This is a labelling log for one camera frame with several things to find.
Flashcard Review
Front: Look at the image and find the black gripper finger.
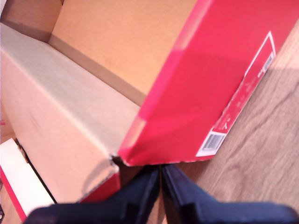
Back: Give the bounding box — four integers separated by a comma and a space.
24, 166, 162, 224
161, 164, 299, 224

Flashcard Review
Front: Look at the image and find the red Nike shoebox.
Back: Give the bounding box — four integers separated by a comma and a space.
0, 0, 278, 168

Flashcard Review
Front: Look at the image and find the red shoebox lid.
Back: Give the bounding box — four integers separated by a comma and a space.
0, 49, 121, 222

